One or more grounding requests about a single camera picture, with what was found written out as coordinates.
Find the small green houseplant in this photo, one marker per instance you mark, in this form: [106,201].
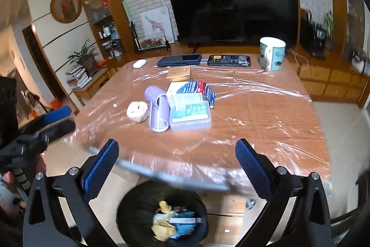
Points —
[329,24]

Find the potted plant with long leaves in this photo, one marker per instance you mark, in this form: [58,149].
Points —
[86,60]

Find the black flat television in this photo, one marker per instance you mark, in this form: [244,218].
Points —
[231,9]

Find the beige cardboard box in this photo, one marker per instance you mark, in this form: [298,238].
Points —
[189,115]

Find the black framed flower picture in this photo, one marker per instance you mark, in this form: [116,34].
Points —
[151,44]

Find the wooden side table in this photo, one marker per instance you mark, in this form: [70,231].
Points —
[95,85]

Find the glass display cabinet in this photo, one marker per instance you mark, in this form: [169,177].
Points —
[92,4]

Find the teal printed mug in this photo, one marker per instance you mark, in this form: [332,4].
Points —
[271,54]

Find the white flat tube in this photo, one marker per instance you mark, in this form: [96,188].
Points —
[185,220]

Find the black coffee machine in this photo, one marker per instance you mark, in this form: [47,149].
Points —
[313,35]

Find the round framed picture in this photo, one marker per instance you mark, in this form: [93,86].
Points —
[66,6]

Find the person's left hand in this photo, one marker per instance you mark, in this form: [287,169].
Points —
[8,177]

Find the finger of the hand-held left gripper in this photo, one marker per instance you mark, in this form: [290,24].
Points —
[59,114]
[59,128]

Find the yellow rubber glove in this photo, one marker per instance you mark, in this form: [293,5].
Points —
[162,228]

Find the dark blue smartphone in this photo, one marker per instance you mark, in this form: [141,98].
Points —
[179,60]

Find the blue packet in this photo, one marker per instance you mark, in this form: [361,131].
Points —
[183,232]

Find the stack of books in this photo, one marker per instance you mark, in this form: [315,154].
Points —
[77,77]

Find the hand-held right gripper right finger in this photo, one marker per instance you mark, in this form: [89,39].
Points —
[251,169]

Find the clear plastic table cover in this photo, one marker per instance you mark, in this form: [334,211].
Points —
[260,108]

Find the white computer mouse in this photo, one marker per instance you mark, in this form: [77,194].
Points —
[139,63]

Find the dark wooden door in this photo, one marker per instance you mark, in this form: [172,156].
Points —
[43,61]

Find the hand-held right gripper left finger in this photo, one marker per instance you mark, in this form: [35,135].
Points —
[99,169]

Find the white blue red medicine box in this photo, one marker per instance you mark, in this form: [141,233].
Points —
[202,90]

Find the small brown cardboard box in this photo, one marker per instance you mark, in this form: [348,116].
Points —
[179,73]

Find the black trash bin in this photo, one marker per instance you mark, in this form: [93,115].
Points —
[135,215]

